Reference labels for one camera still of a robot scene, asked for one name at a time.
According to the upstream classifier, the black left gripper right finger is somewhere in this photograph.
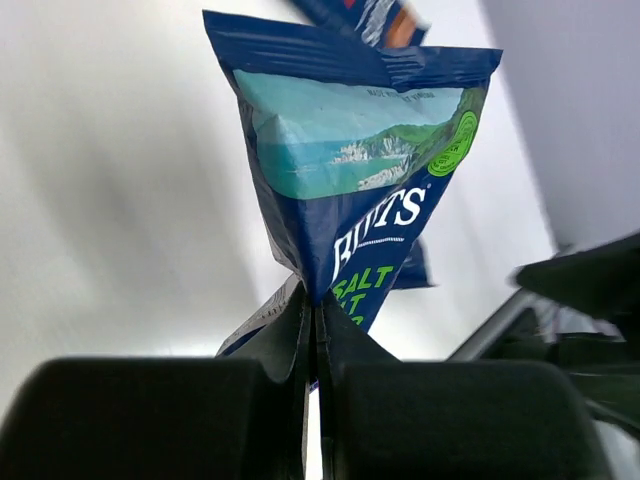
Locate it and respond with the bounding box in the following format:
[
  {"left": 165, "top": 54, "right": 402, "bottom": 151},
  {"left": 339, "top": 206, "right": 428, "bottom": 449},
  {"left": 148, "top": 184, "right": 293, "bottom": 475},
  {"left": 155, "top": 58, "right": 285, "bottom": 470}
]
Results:
[{"left": 314, "top": 296, "right": 613, "bottom": 479}]

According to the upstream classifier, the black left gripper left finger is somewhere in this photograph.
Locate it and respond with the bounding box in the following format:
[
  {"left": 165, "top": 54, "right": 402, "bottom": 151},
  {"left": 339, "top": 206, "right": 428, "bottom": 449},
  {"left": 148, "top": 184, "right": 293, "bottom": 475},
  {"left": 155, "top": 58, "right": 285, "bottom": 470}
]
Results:
[{"left": 1, "top": 286, "right": 313, "bottom": 479}]

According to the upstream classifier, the Burts sea salt vinegar bag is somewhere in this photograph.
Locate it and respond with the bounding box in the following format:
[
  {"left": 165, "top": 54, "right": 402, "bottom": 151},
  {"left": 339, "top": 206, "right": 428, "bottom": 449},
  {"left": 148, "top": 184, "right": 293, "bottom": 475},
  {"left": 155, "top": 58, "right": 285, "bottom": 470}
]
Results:
[{"left": 203, "top": 11, "right": 502, "bottom": 355}]

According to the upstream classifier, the Burts spicy sweet chilli bag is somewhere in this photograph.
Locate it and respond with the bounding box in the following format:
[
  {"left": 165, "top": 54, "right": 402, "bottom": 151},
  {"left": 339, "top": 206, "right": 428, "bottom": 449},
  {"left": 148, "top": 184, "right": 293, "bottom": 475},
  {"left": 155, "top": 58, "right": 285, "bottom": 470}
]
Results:
[{"left": 391, "top": 239, "right": 435, "bottom": 290}]

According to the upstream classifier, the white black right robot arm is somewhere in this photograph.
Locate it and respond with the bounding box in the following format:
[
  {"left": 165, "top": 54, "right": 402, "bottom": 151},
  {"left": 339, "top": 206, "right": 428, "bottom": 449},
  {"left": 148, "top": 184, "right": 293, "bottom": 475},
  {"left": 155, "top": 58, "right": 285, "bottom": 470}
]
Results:
[{"left": 449, "top": 233, "right": 639, "bottom": 439}]

